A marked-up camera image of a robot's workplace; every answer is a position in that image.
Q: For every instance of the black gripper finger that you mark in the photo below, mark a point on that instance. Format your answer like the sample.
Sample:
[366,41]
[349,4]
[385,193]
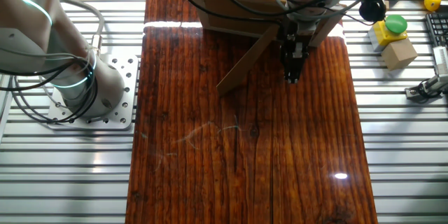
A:
[289,68]
[302,66]

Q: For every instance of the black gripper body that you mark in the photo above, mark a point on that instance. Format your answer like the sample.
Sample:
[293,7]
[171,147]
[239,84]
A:
[295,33]

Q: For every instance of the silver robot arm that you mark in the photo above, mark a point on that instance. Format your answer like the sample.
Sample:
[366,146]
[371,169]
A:
[21,49]

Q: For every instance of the green button yellow box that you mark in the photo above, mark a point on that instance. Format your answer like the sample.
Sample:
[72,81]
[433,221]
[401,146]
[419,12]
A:
[386,33]

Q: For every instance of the wood-grain table mat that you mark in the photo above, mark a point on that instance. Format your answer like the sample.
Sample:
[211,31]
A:
[245,154]

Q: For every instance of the wooden cube block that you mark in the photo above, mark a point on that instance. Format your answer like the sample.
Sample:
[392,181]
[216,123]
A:
[399,55]

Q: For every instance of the grey metal tool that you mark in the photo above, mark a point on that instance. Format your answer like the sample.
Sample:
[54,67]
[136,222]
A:
[435,82]

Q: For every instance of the black keyboard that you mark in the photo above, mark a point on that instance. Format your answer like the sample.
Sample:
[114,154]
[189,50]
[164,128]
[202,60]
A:
[439,29]

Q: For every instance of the wooden photo frame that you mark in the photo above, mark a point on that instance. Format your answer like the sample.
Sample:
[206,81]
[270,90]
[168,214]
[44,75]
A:
[231,10]

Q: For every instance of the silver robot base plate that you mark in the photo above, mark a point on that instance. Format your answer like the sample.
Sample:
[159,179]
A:
[126,87]

